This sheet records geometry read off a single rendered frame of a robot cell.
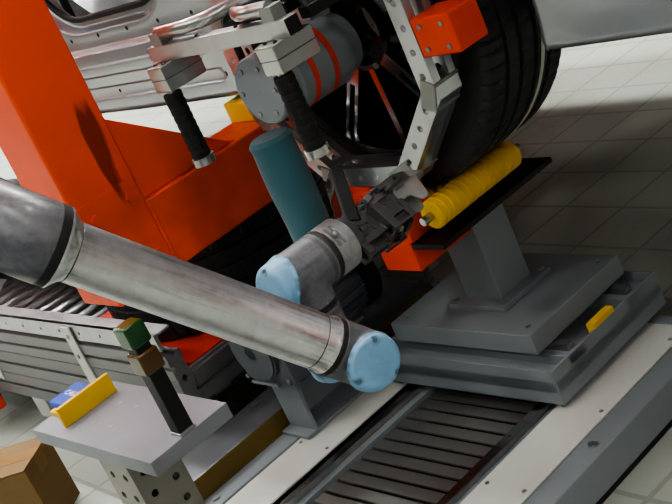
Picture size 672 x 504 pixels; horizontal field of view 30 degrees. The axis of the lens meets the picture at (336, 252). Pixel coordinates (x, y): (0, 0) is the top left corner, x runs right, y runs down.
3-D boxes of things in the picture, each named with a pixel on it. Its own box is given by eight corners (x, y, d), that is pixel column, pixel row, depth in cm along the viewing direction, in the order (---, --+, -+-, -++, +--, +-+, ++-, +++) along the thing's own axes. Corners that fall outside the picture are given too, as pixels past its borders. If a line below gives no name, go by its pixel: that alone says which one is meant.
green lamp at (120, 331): (153, 338, 200) (142, 317, 199) (134, 352, 198) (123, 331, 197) (140, 336, 203) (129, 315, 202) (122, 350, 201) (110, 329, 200)
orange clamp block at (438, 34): (451, 39, 212) (490, 33, 205) (422, 59, 208) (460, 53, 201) (436, 1, 210) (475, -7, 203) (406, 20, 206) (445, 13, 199)
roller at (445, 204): (534, 159, 244) (524, 132, 242) (439, 236, 228) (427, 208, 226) (512, 160, 248) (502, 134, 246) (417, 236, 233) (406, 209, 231)
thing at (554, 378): (667, 307, 255) (653, 266, 252) (566, 410, 236) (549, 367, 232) (489, 296, 294) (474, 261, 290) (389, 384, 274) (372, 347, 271)
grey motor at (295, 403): (450, 341, 281) (391, 205, 270) (323, 453, 259) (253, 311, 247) (396, 336, 296) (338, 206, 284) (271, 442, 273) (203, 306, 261)
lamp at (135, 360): (167, 364, 202) (156, 343, 200) (148, 378, 200) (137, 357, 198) (154, 362, 205) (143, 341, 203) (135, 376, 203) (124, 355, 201)
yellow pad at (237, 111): (310, 91, 283) (301, 71, 282) (267, 119, 276) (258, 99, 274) (274, 96, 294) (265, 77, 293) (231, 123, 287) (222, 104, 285)
